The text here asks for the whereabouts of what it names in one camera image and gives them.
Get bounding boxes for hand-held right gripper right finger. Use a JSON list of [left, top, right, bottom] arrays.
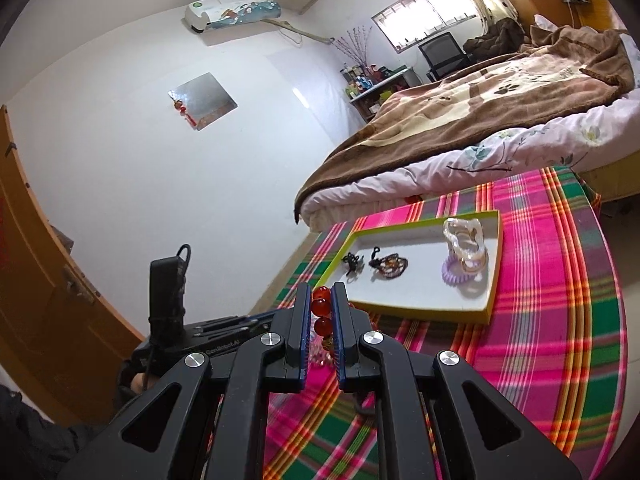
[[330, 282, 583, 480]]

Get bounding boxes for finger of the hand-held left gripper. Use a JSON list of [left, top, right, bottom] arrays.
[[197, 324, 267, 342], [192, 311, 277, 332]]

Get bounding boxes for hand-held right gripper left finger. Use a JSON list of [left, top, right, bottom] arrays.
[[57, 282, 312, 480]]

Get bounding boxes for red bead bracelet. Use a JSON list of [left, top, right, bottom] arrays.
[[310, 285, 357, 353]]

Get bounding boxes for black bow hair tie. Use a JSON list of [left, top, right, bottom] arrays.
[[341, 252, 365, 278]]

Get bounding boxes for beaded bracelet with black cord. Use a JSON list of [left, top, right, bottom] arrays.
[[368, 246, 410, 278]]

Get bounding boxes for shallow yellow-green cardboard box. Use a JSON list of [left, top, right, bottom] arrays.
[[316, 210, 502, 325]]

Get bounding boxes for purple spiral hair tie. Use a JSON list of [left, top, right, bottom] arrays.
[[441, 255, 486, 286]]

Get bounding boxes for wooden door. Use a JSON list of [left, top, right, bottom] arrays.
[[0, 105, 151, 428]]

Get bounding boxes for red hanging ornament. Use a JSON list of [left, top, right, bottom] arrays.
[[172, 100, 199, 131]]

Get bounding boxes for person's dark clothing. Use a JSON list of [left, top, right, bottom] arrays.
[[0, 382, 121, 480]]

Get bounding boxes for colourful plaid tablecloth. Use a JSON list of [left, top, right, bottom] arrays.
[[265, 165, 628, 480]]

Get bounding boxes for brown plush blanket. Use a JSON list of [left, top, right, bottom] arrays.
[[294, 25, 637, 226]]

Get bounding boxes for group of bottles and boxes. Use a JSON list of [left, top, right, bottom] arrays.
[[341, 62, 408, 101]]

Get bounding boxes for small desk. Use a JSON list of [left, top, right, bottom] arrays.
[[349, 66, 426, 122]]

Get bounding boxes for decorative dry branches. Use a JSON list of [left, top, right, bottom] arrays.
[[330, 25, 375, 68]]

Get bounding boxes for white floral duvet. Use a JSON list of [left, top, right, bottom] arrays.
[[300, 95, 640, 233]]

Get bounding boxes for black office chair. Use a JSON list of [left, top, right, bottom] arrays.
[[418, 31, 473, 83]]

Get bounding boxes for bed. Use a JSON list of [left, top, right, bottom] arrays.
[[294, 10, 640, 233]]

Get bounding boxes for window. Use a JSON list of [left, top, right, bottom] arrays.
[[371, 0, 478, 53]]

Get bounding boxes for dark clothes pile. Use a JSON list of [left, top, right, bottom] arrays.
[[462, 17, 533, 66]]

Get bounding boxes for wooden headboard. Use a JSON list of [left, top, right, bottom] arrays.
[[580, 0, 621, 36]]

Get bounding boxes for silver wall panel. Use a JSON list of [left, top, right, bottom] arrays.
[[169, 73, 238, 132]]

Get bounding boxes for white wall pipe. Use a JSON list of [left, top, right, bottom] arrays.
[[262, 16, 335, 45]]

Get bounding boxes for wall air conditioner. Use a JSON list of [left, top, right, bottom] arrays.
[[184, 0, 282, 35]]

